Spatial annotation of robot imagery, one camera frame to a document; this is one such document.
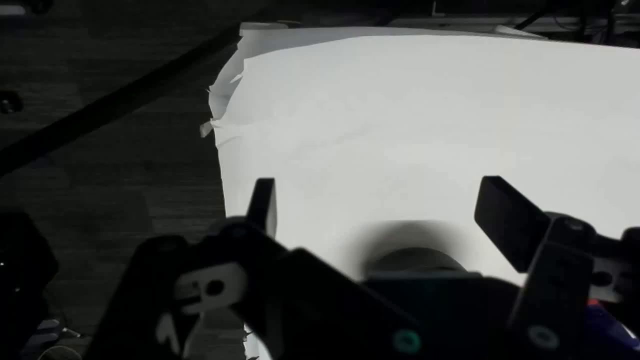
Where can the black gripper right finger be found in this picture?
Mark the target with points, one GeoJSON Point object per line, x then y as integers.
{"type": "Point", "coordinates": [508, 221]}

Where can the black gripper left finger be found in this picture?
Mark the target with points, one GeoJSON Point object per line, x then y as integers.
{"type": "Point", "coordinates": [264, 202]}

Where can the white paper sheet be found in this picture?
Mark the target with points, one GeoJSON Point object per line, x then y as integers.
{"type": "Point", "coordinates": [412, 120]}

